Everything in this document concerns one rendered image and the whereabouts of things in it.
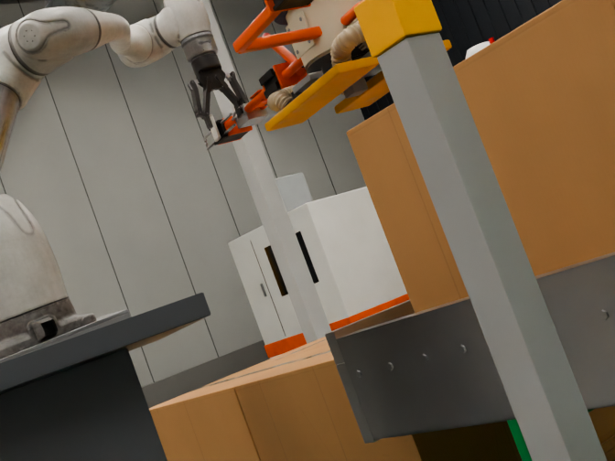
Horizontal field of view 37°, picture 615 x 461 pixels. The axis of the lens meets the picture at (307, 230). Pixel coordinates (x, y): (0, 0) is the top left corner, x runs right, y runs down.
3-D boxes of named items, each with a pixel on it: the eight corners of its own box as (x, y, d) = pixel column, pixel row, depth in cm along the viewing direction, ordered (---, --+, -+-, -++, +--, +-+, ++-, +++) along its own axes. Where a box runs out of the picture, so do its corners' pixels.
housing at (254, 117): (270, 114, 235) (264, 98, 235) (247, 120, 232) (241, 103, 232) (259, 123, 241) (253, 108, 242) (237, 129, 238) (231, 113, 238)
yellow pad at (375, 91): (453, 47, 188) (444, 25, 189) (415, 55, 183) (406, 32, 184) (370, 106, 217) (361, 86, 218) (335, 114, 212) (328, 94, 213)
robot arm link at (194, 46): (217, 28, 248) (224, 48, 247) (205, 42, 256) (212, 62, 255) (187, 34, 243) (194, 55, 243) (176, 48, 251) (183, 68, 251)
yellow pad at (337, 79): (381, 63, 179) (372, 39, 179) (339, 72, 174) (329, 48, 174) (303, 123, 208) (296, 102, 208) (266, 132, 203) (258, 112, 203)
